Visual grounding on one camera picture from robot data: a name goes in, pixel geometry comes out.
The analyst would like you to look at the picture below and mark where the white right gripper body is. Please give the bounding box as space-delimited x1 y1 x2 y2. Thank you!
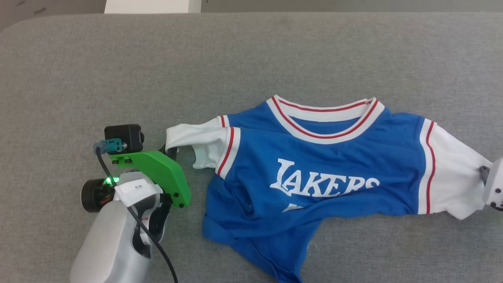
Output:
482 157 503 212

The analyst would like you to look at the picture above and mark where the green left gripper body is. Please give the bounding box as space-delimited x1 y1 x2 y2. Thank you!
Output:
110 151 192 208

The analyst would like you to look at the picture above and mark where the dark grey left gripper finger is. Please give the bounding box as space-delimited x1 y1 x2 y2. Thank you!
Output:
159 144 179 161

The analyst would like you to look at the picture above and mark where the blue Lakers basketball jersey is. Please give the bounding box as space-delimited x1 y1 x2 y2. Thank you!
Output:
165 94 494 283

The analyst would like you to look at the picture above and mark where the grey fabric sofa cushion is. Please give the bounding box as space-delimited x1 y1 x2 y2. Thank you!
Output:
0 11 503 283

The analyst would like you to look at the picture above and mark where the white rectangular box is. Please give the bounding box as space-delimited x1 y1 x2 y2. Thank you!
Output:
104 0 202 14

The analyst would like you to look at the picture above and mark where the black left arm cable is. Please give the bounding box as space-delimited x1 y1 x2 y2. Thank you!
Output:
93 138 180 283

